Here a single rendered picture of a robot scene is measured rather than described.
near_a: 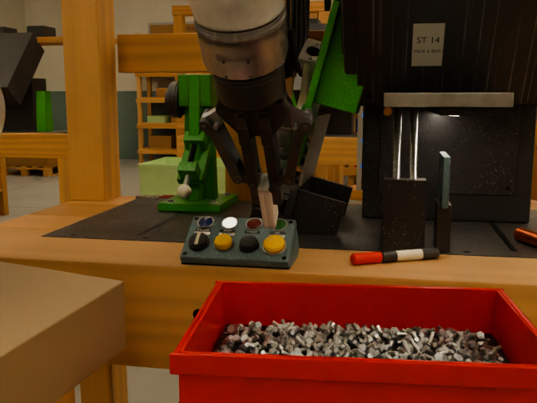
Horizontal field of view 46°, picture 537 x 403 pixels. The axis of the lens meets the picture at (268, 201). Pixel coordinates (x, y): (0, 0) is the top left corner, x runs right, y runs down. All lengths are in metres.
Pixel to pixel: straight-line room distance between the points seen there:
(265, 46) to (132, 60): 1.02
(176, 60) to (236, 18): 0.98
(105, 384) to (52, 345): 1.10
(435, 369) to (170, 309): 0.46
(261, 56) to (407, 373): 0.32
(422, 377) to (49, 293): 0.38
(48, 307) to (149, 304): 0.27
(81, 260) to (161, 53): 0.77
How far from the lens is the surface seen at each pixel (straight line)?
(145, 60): 1.61
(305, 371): 0.52
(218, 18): 0.60
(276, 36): 0.63
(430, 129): 1.20
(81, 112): 1.58
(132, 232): 1.10
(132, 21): 12.20
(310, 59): 1.12
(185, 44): 1.57
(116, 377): 1.72
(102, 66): 1.57
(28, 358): 0.59
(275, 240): 0.85
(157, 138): 11.30
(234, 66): 0.63
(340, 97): 1.04
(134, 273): 0.90
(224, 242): 0.86
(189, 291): 0.88
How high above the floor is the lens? 1.12
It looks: 9 degrees down
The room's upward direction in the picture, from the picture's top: straight up
